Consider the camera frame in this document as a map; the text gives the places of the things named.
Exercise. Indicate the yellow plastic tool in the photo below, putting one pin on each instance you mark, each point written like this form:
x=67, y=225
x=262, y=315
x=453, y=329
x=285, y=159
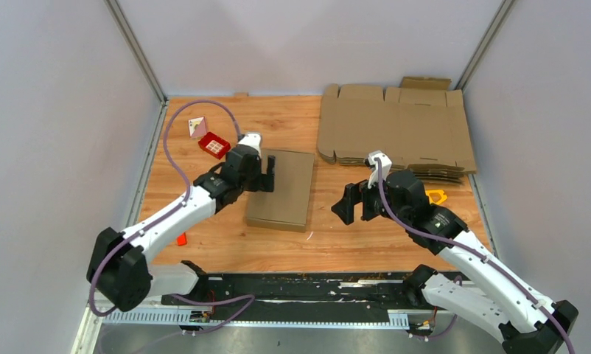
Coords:
x=436, y=197

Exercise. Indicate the pink white card box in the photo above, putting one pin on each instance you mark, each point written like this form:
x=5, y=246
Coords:
x=198, y=127

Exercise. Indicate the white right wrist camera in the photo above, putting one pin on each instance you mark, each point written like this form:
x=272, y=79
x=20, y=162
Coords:
x=380, y=166

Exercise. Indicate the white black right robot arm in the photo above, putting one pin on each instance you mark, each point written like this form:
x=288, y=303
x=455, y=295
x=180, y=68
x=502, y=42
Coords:
x=519, y=317

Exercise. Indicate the brown cardboard box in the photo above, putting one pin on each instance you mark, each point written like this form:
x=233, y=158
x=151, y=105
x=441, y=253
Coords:
x=287, y=207

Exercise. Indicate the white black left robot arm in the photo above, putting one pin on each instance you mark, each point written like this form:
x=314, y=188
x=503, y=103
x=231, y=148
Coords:
x=120, y=267

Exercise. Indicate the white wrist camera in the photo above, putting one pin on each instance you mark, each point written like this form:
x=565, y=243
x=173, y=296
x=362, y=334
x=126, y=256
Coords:
x=380, y=166
x=252, y=140

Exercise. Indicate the red small box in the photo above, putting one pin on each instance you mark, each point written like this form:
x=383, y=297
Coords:
x=214, y=145

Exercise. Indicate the orange small clip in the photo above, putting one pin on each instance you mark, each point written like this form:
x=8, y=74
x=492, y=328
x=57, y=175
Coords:
x=181, y=240

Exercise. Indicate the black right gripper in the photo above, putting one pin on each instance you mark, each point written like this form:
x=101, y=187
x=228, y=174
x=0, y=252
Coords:
x=354, y=193

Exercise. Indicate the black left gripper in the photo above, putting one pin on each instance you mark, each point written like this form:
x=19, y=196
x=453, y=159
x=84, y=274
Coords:
x=265, y=182

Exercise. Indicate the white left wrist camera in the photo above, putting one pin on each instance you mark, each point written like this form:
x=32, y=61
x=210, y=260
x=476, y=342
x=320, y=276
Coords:
x=252, y=140

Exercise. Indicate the stack of flat cardboard boxes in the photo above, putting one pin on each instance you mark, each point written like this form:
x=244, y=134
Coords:
x=420, y=125

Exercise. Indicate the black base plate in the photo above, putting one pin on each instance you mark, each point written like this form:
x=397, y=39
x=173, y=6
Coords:
x=312, y=298

